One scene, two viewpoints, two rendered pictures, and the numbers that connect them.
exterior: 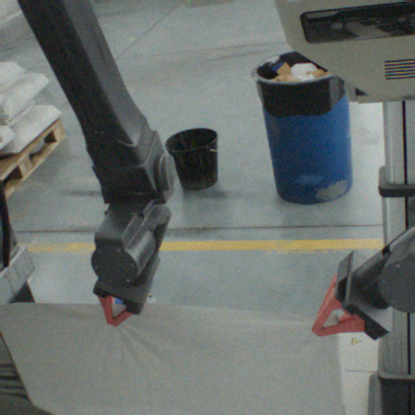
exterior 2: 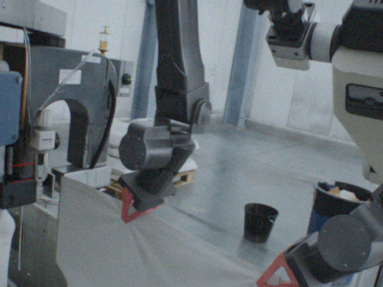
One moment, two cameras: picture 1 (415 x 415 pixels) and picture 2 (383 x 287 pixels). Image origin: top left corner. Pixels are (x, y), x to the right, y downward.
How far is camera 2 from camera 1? 0.28 m
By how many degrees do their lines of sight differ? 22
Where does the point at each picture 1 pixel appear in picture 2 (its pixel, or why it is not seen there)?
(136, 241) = (156, 142)
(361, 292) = (306, 257)
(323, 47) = (356, 119)
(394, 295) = (328, 247)
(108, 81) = (186, 18)
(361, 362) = not seen: outside the picture
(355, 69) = (373, 147)
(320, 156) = not seen: hidden behind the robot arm
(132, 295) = (140, 195)
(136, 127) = (193, 66)
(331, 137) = not seen: hidden behind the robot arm
